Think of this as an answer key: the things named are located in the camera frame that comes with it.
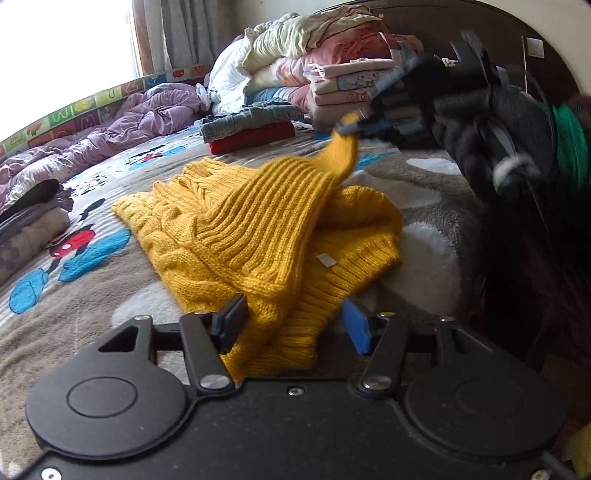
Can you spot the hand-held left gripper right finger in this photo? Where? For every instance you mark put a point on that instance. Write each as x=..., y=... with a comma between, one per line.
x=355, y=323

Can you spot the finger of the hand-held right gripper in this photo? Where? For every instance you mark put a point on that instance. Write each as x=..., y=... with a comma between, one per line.
x=392, y=81
x=364, y=127

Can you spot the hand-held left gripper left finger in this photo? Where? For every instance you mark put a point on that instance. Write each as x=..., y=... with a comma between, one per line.
x=233, y=318

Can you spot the yellow knit sweater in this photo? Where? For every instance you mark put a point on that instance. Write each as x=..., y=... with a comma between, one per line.
x=258, y=221

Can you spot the stack of folded pink clothes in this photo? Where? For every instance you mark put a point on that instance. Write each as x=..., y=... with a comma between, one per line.
x=341, y=92

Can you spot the person's right hand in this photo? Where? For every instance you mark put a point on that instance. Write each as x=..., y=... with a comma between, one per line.
x=503, y=138

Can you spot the pink quilt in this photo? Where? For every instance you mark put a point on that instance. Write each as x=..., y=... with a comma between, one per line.
x=351, y=46

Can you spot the dark wooden headboard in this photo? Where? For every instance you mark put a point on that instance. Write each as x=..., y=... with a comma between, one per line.
x=415, y=18

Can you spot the blue cloth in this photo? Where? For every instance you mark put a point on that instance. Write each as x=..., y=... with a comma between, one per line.
x=272, y=94

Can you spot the folded red garment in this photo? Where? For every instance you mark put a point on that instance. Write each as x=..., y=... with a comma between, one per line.
x=254, y=138

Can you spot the cream cloth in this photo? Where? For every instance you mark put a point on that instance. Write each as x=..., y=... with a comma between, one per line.
x=286, y=39

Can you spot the folded blue jeans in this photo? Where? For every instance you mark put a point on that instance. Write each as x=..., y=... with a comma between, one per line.
x=249, y=121

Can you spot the white duvet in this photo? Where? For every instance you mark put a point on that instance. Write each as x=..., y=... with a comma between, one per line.
x=226, y=78

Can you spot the grey curtain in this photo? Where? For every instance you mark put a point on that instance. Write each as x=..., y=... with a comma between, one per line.
x=194, y=32

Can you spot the purple duvet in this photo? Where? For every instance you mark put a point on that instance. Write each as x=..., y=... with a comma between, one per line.
x=138, y=120

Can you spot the black garment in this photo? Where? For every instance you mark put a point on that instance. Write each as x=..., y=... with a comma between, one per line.
x=37, y=194

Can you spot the colourful alphabet foam mat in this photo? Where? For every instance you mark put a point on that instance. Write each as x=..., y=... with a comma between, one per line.
x=69, y=110

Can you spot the white wall socket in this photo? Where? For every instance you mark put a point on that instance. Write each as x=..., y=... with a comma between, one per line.
x=535, y=47

